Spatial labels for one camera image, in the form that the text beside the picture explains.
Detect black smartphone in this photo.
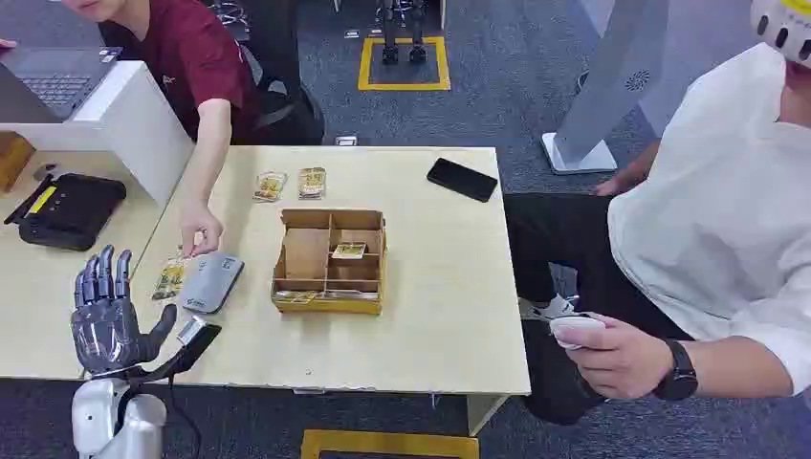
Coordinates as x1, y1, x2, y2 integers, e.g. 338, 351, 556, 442
426, 157, 500, 205

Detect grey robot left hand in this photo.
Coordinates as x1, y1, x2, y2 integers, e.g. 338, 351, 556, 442
69, 245, 179, 378

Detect wooden card box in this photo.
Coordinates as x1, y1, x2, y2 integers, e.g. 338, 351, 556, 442
270, 208, 388, 317

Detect black wristwatch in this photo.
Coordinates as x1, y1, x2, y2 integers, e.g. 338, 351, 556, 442
651, 339, 699, 403

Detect card stack in box slot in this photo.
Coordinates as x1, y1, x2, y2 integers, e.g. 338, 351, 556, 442
274, 289, 382, 304

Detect black office chair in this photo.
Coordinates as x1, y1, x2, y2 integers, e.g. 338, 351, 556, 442
239, 42, 327, 147

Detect person in white shirt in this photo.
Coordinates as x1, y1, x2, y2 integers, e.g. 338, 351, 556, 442
504, 42, 811, 426

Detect person's hand at cards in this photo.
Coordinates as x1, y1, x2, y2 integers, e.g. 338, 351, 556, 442
178, 198, 225, 258

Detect person's hand with controller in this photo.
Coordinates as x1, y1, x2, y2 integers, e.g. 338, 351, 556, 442
554, 311, 675, 402

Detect brown wooden block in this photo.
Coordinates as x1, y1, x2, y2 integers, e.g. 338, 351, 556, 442
0, 131, 36, 194

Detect black robot legs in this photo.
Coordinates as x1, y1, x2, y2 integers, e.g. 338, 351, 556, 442
375, 0, 429, 66

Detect person's white shoe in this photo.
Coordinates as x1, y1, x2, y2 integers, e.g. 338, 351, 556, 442
517, 293, 581, 322

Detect black cable at left wrist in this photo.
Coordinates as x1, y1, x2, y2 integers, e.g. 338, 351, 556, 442
123, 322, 223, 459

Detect person in red shirt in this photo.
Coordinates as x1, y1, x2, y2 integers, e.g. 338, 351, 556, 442
61, 0, 261, 220

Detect yellow floor tape square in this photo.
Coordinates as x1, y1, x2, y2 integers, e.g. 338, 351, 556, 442
357, 34, 451, 93

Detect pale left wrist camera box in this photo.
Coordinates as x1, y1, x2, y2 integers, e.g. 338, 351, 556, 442
176, 316, 208, 347

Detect yellow floor tape strip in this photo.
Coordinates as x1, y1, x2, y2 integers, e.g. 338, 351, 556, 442
299, 428, 481, 459

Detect yellow card in box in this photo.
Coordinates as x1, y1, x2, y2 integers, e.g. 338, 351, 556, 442
330, 241, 368, 262

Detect white hand controller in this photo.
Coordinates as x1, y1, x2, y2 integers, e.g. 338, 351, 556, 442
549, 315, 607, 352

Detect dark laptop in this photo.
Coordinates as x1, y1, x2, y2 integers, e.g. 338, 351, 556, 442
0, 45, 124, 125

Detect black desktop device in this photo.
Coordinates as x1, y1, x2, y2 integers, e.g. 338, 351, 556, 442
3, 172, 128, 253

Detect grey rounded flat case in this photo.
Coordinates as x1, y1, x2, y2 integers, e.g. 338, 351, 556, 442
180, 251, 246, 317

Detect white floor stand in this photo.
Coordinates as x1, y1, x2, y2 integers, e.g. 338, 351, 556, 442
540, 0, 673, 177

